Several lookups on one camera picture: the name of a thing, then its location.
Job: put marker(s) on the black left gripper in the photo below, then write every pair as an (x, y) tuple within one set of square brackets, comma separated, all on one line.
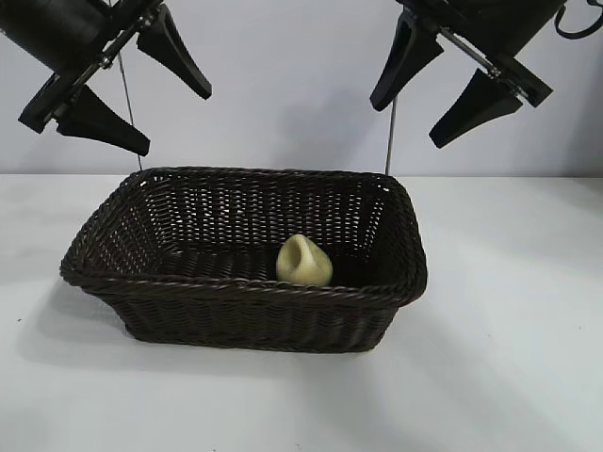
[(61, 28)]

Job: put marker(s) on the pale yellow egg yolk pastry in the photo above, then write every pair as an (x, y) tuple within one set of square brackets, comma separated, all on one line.
[(311, 268)]

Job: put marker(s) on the thin grey vertical rod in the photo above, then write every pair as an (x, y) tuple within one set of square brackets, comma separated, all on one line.
[(390, 141), (128, 99)]

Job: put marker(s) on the dark brown wicker basket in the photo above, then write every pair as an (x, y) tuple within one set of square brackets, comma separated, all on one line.
[(212, 301)]

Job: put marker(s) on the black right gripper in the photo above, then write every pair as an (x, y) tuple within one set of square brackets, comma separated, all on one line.
[(494, 28)]

